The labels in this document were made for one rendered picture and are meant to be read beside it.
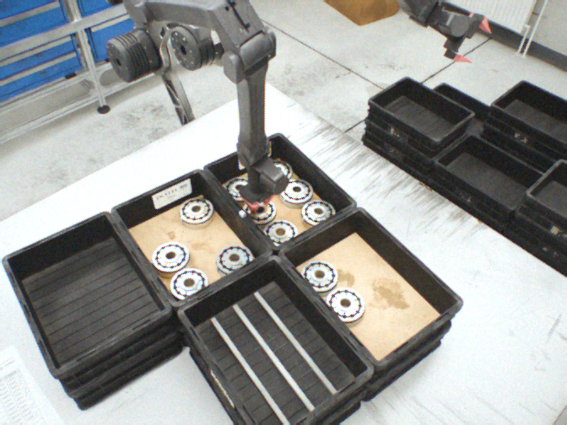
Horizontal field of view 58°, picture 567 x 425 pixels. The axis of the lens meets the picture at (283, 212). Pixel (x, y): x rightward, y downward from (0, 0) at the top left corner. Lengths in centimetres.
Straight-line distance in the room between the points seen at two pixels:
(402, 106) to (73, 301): 178
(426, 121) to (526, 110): 52
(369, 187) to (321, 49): 219
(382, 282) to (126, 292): 70
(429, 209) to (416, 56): 226
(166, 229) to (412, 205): 85
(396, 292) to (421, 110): 135
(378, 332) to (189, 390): 52
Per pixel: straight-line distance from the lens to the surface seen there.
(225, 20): 101
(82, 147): 324
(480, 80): 387
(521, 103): 285
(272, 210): 155
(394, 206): 182
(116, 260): 153
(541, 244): 230
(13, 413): 155
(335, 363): 132
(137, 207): 155
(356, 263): 148
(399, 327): 139
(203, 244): 151
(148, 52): 216
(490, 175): 254
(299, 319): 137
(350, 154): 198
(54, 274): 156
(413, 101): 266
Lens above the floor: 202
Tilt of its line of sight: 49 degrees down
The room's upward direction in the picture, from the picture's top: 1 degrees clockwise
